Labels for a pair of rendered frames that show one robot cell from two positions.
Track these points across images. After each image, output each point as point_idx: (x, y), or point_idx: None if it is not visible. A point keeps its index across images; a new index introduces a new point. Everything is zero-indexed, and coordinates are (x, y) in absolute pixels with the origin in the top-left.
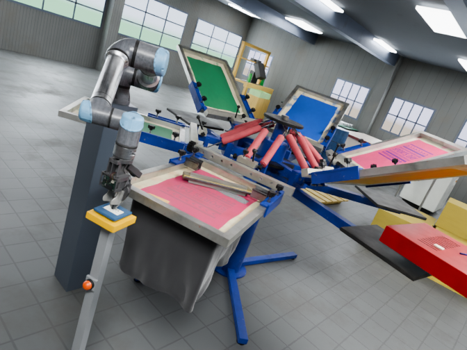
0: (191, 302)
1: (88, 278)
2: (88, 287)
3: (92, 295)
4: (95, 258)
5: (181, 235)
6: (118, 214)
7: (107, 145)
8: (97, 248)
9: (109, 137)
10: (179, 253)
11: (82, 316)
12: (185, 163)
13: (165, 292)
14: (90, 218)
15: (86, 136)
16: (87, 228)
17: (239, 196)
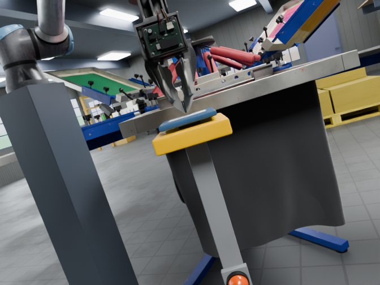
0: (340, 206)
1: (229, 274)
2: (246, 284)
3: None
4: (215, 229)
5: (265, 128)
6: (203, 111)
7: (60, 145)
8: (207, 207)
9: (55, 132)
10: (280, 156)
11: None
12: (161, 106)
13: (290, 230)
14: (169, 147)
15: (24, 158)
16: (107, 270)
17: None
